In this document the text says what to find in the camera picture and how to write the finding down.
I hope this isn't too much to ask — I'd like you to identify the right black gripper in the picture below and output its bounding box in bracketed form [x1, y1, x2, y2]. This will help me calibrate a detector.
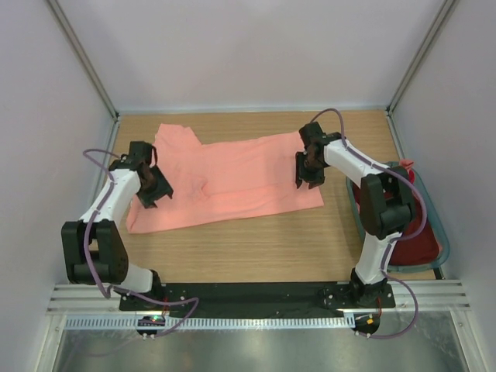
[295, 151, 325, 189]

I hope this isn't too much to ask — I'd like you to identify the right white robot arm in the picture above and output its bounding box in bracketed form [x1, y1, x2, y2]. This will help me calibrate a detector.
[295, 122, 416, 307]

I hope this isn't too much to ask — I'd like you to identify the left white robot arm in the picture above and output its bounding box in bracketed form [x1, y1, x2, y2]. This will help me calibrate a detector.
[61, 141, 174, 310]

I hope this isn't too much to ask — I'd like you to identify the teal plastic basket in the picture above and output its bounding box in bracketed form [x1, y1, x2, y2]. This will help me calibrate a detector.
[346, 161, 450, 274]

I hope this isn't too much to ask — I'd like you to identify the dark red t shirt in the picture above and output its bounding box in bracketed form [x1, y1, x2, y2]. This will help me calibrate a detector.
[346, 169, 441, 271]

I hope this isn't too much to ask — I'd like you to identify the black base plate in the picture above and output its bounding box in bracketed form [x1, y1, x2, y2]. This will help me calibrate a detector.
[124, 281, 395, 312]

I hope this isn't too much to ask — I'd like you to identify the white slotted cable duct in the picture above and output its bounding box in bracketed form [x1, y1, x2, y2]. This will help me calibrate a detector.
[65, 314, 355, 332]

